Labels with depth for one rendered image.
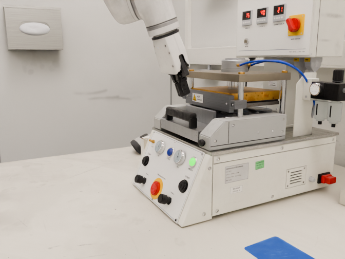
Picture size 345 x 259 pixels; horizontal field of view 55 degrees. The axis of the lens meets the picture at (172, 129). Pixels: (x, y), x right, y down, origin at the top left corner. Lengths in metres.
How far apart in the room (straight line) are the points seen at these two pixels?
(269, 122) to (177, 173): 0.28
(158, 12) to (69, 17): 1.51
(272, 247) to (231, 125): 0.29
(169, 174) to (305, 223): 0.37
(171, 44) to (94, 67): 1.52
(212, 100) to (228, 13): 1.06
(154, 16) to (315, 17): 0.43
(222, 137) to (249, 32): 0.47
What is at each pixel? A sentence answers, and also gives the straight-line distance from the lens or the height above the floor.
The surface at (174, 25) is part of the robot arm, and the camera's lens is 0.88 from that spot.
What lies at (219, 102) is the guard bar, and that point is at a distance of 0.92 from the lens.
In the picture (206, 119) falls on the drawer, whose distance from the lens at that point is 0.94.
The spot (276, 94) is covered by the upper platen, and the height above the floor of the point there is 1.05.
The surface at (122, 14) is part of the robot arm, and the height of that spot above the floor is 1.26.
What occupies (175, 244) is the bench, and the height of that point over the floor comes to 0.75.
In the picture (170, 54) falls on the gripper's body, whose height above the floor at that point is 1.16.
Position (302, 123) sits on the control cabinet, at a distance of 1.02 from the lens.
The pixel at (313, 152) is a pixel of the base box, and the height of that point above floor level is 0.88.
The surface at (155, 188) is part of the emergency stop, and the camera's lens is 0.95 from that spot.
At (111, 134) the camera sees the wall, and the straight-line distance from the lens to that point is 2.44.
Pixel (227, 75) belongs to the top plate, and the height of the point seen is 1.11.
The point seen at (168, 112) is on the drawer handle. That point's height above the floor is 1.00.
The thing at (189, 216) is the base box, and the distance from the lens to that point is 0.83.
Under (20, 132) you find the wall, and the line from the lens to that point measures 2.33.
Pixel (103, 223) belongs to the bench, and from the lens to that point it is 0.88.
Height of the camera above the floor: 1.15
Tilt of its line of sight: 12 degrees down
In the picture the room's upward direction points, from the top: straight up
